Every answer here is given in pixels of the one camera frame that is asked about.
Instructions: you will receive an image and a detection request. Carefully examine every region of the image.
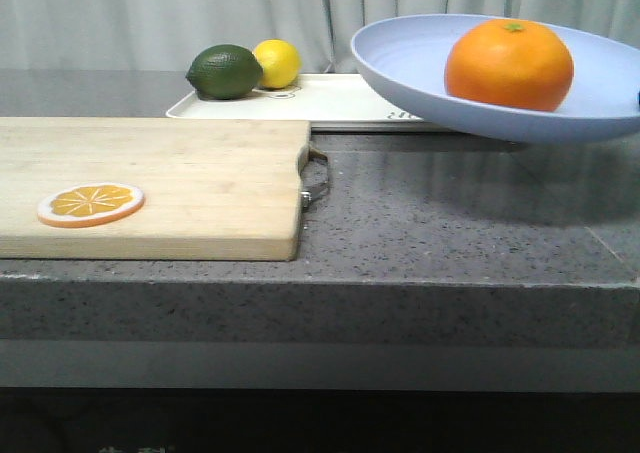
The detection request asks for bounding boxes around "light blue plate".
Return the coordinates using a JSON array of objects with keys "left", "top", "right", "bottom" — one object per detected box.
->
[{"left": 351, "top": 14, "right": 639, "bottom": 144}]

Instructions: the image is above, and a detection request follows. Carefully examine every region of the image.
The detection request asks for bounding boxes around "orange fruit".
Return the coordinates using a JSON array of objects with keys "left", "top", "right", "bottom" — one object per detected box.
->
[{"left": 444, "top": 18, "right": 574, "bottom": 112}]

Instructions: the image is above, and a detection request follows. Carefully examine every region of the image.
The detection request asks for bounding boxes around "cream white tray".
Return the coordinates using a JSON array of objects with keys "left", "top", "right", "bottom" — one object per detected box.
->
[{"left": 166, "top": 74, "right": 447, "bottom": 133}]

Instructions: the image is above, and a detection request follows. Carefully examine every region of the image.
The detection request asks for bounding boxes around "wooden cutting board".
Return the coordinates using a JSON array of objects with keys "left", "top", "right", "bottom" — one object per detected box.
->
[{"left": 1, "top": 117, "right": 310, "bottom": 261}]

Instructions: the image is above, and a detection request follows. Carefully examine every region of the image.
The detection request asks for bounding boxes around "yellow lemon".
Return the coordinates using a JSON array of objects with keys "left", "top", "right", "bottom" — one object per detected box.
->
[{"left": 253, "top": 39, "right": 302, "bottom": 89}]

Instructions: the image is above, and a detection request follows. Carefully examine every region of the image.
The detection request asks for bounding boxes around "green lime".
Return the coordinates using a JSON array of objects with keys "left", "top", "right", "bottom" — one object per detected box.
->
[{"left": 186, "top": 44, "right": 263, "bottom": 100}]

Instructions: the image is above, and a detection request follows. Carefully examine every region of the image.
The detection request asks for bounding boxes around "orange slice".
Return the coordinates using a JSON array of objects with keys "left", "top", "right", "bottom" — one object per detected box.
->
[{"left": 37, "top": 182, "right": 145, "bottom": 228}]

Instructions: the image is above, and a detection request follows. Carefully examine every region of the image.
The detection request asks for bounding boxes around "grey curtain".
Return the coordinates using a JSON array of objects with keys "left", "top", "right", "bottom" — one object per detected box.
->
[{"left": 1, "top": 0, "right": 639, "bottom": 73}]

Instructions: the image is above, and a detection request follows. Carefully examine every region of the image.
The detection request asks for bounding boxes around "metal cutting board handle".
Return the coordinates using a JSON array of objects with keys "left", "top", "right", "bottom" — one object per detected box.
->
[{"left": 300, "top": 144, "right": 331, "bottom": 210}]

